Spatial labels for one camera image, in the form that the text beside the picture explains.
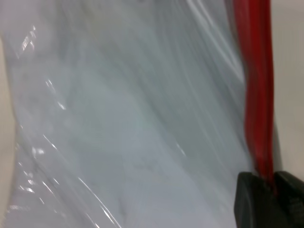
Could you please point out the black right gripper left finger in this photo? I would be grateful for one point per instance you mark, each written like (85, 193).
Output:
(254, 204)

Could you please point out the clear zip bag red zipper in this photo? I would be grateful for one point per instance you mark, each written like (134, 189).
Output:
(133, 118)

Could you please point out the white paper stack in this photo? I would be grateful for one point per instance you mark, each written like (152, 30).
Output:
(133, 147)

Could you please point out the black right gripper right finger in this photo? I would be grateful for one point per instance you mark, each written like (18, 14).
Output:
(292, 204)

